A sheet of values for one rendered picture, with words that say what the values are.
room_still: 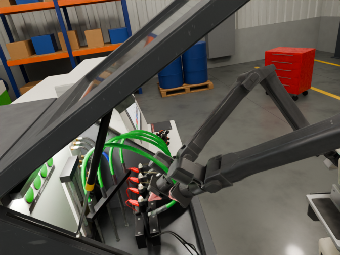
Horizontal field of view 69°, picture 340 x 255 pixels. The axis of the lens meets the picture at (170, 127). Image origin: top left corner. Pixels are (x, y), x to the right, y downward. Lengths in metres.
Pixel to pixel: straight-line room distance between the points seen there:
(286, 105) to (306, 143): 0.51
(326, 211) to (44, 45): 5.97
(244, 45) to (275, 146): 7.65
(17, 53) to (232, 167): 6.08
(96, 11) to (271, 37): 5.14
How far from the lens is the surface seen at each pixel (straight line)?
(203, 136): 0.92
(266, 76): 1.01
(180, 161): 0.69
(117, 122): 1.26
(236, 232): 2.39
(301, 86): 5.03
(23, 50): 6.41
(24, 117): 1.09
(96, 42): 6.09
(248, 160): 0.61
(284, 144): 0.58
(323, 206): 1.18
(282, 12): 8.76
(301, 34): 9.18
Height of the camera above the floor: 1.81
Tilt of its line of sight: 26 degrees down
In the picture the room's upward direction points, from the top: 8 degrees counter-clockwise
